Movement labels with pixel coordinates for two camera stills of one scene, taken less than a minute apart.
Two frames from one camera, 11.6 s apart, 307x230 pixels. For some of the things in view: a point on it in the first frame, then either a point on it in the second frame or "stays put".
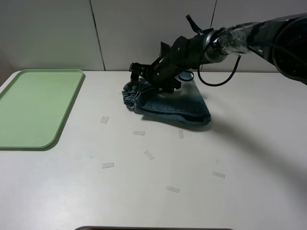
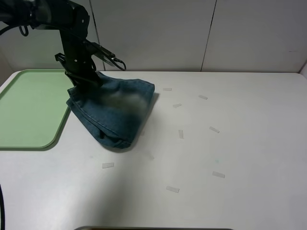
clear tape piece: [175, 189] stays put
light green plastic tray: [33, 106] stays put
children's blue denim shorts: [184, 105] to [113, 111]
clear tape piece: [214, 173] stays put
